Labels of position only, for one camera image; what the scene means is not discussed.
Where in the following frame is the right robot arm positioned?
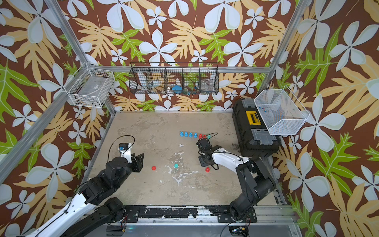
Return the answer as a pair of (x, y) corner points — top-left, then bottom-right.
(196, 137), (276, 221)

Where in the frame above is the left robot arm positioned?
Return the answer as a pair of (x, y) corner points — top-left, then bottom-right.
(27, 153), (145, 237)

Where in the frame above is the black toolbox yellow latch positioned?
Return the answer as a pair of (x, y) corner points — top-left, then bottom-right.
(232, 98), (280, 158)

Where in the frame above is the blue object in basket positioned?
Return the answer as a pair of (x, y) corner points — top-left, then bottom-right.
(172, 86), (183, 94)

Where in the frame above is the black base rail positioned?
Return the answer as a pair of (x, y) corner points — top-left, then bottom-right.
(121, 205), (257, 224)

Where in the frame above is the white wire basket right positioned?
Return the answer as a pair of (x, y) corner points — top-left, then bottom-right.
(254, 89), (311, 136)

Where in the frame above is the white wire basket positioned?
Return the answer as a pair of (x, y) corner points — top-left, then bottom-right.
(64, 63), (115, 108)
(254, 89), (311, 136)

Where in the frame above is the white wire basket left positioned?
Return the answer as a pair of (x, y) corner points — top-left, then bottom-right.
(64, 63), (115, 108)

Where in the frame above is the black wire basket back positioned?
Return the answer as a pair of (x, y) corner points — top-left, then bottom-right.
(127, 62), (220, 95)

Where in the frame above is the aluminium frame post back right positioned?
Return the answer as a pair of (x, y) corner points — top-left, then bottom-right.
(258, 0), (312, 94)

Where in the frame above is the aluminium frame post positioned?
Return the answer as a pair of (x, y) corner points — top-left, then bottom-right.
(258, 0), (312, 94)
(46, 1), (115, 115)

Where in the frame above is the aluminium frame post back left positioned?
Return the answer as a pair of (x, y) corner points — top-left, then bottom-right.
(46, 1), (115, 115)

